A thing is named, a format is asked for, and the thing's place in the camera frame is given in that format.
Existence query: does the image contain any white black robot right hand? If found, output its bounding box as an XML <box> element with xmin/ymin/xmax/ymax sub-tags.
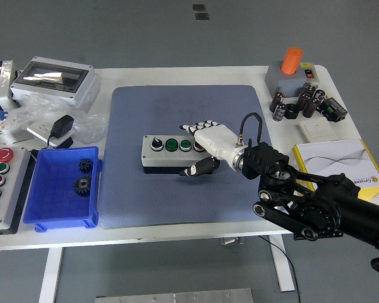
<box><xmin>178</xmin><ymin>119</ymin><xmax>244</xmax><ymax>177</ymax></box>

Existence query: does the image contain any grey four-button control box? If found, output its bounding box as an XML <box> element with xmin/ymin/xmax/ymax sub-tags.
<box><xmin>141</xmin><ymin>134</ymin><xmax>215</xmax><ymax>174</ymax></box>

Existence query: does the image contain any grey five-button control box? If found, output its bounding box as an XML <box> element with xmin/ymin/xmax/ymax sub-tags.
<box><xmin>0</xmin><ymin>146</ymin><xmax>35</xmax><ymax>235</ymax></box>

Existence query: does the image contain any grey-blue textured mat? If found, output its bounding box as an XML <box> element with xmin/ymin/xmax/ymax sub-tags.
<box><xmin>98</xmin><ymin>84</ymin><xmax>287</xmax><ymax>230</ymax></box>

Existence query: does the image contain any orange cylinder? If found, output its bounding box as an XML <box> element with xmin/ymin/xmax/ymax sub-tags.
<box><xmin>280</xmin><ymin>47</ymin><xmax>303</xmax><ymax>76</ymax></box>

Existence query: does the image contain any black green electronic module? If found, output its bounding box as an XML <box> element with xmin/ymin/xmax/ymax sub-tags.
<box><xmin>317</xmin><ymin>97</ymin><xmax>349</xmax><ymax>123</ymax></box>

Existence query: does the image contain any clear plastic bag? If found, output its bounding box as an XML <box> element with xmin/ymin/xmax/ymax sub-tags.
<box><xmin>6</xmin><ymin>93</ymin><xmax>110</xmax><ymax>145</ymax></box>

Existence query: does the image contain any white yellow carton box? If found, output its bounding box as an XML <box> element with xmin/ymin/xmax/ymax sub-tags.
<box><xmin>290</xmin><ymin>138</ymin><xmax>379</xmax><ymax>201</ymax></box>

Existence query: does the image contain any small black bevel gear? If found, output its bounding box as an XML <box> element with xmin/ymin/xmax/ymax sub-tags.
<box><xmin>78</xmin><ymin>158</ymin><xmax>94</xmax><ymax>174</ymax></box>

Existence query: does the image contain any large black bevel gear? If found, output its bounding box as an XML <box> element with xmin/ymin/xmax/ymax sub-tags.
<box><xmin>73</xmin><ymin>175</ymin><xmax>92</xmax><ymax>198</ymax></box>

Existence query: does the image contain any white table leg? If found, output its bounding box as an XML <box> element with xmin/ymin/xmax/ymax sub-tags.
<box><xmin>39</xmin><ymin>247</ymin><xmax>64</xmax><ymax>303</ymax></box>
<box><xmin>269</xmin><ymin>235</ymin><xmax>296</xmax><ymax>293</ymax></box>

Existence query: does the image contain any black power adapter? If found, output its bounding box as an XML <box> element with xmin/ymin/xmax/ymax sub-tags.
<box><xmin>46</xmin><ymin>114</ymin><xmax>75</xmax><ymax>148</ymax></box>

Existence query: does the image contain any grey metal plate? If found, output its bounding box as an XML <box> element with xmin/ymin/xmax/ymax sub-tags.
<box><xmin>95</xmin><ymin>287</ymin><xmax>255</xmax><ymax>303</ymax></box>

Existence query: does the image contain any blue plastic bin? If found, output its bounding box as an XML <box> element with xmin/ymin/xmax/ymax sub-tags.
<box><xmin>22</xmin><ymin>146</ymin><xmax>104</xmax><ymax>234</ymax></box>

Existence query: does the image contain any black ring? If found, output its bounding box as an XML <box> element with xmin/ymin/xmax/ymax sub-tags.
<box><xmin>284</xmin><ymin>103</ymin><xmax>299</xmax><ymax>120</ymax></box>

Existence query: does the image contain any grey switch box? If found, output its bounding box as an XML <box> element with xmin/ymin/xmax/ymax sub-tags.
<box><xmin>265</xmin><ymin>60</ymin><xmax>320</xmax><ymax>98</ymax></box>

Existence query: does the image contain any white wall switch panel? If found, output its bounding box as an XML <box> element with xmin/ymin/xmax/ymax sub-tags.
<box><xmin>298</xmin><ymin>119</ymin><xmax>339</xmax><ymax>143</ymax></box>

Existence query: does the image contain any grey enclosure with clear lid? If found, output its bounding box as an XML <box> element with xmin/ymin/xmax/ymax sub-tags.
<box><xmin>9</xmin><ymin>56</ymin><xmax>101</xmax><ymax>111</ymax></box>

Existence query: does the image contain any thin black hanging cable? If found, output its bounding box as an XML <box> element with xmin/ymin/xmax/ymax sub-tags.
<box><xmin>260</xmin><ymin>235</ymin><xmax>301</xmax><ymax>303</ymax></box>

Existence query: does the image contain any white bracket block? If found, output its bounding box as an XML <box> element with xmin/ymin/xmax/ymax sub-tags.
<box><xmin>0</xmin><ymin>59</ymin><xmax>21</xmax><ymax>111</ymax></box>

